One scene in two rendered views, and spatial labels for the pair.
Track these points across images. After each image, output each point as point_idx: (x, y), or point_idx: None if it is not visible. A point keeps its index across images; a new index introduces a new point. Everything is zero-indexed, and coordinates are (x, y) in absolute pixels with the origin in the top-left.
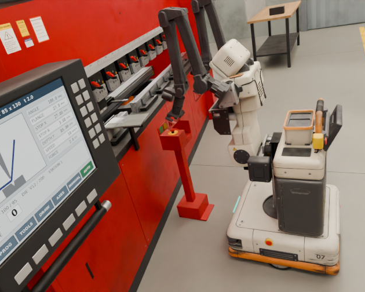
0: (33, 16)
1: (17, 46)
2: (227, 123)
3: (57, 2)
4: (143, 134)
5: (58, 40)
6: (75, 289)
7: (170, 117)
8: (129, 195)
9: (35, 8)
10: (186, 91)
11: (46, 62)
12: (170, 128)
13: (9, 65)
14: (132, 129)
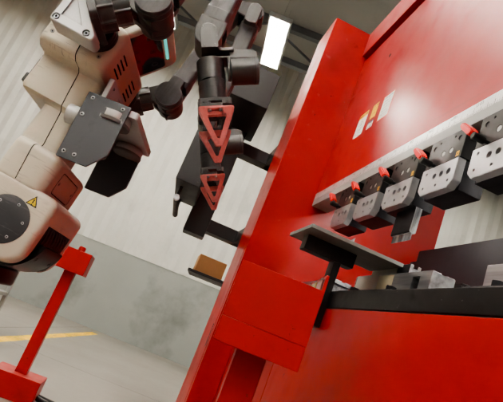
0: (389, 93)
1: (361, 130)
2: (100, 163)
3: (424, 58)
4: (347, 317)
5: (394, 112)
6: (207, 329)
7: (215, 182)
8: (263, 386)
9: (395, 83)
10: (198, 125)
11: (368, 144)
12: (210, 206)
13: (347, 149)
14: (329, 269)
